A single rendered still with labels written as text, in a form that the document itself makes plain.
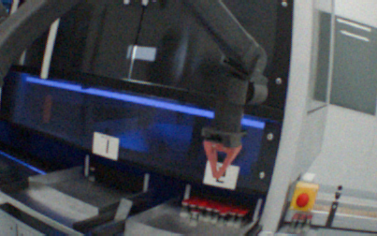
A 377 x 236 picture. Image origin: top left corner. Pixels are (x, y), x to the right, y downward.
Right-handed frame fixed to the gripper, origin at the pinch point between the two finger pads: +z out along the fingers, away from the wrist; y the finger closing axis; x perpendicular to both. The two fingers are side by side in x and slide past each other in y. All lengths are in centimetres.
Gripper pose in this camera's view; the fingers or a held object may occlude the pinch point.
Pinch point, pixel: (217, 174)
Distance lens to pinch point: 110.2
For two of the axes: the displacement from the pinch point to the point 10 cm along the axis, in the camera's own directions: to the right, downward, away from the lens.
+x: -9.2, -2.0, 3.4
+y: 3.6, -0.6, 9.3
